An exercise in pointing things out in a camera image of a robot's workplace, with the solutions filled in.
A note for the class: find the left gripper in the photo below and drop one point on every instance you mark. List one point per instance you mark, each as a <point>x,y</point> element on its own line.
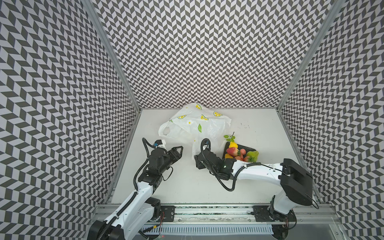
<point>174,154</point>

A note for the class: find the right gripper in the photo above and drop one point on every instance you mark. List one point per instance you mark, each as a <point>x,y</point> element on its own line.
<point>202,159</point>

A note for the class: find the red fake apple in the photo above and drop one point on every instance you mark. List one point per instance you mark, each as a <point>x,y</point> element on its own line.
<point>234,152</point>

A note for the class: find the yellow fake pear with leaves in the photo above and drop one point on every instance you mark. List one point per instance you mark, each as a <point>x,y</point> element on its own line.
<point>230,139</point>

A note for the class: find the white plastic bag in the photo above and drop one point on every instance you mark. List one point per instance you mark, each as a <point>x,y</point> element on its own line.
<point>193,123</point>

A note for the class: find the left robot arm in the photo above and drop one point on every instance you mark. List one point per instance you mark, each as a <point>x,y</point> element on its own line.
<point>140,212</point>

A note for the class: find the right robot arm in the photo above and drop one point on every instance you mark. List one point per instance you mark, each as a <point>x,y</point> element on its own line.
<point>295,181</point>

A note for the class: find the black square tray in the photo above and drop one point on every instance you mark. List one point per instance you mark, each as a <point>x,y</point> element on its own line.
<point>241,147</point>

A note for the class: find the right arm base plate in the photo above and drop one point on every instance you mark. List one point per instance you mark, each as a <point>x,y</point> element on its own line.
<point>263,214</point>

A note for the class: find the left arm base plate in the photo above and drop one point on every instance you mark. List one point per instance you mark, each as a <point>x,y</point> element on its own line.
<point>165,213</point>

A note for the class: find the aluminium front rail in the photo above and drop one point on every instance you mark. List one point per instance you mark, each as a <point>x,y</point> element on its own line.
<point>241,214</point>

